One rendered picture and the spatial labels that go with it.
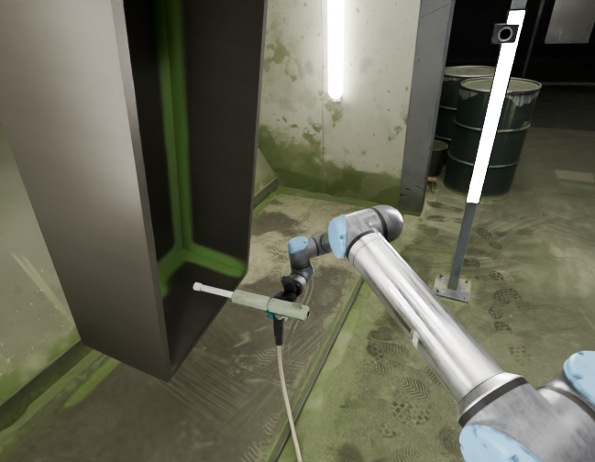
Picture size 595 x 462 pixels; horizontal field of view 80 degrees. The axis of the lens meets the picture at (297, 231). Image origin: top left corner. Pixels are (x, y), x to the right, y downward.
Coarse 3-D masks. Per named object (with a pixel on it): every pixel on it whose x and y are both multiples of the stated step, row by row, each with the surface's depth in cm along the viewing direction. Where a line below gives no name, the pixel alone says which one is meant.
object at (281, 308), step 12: (204, 288) 143; (216, 288) 142; (240, 300) 136; (252, 300) 135; (264, 300) 135; (276, 300) 135; (276, 312) 133; (288, 312) 131; (300, 312) 129; (276, 324) 137; (276, 336) 141
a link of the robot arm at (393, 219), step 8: (376, 208) 116; (384, 208) 103; (392, 208) 106; (384, 216) 101; (392, 216) 102; (400, 216) 106; (392, 224) 101; (400, 224) 104; (392, 232) 102; (400, 232) 106; (320, 240) 156; (328, 240) 147; (392, 240) 106; (320, 248) 156; (328, 248) 152
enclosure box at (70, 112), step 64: (0, 0) 61; (64, 0) 57; (128, 0) 99; (192, 0) 109; (256, 0) 103; (0, 64) 69; (64, 64) 64; (128, 64) 61; (192, 64) 120; (256, 64) 112; (64, 128) 72; (128, 128) 66; (192, 128) 134; (256, 128) 122; (64, 192) 83; (128, 192) 76; (192, 192) 151; (64, 256) 98; (128, 256) 88; (192, 256) 169; (128, 320) 105; (192, 320) 140
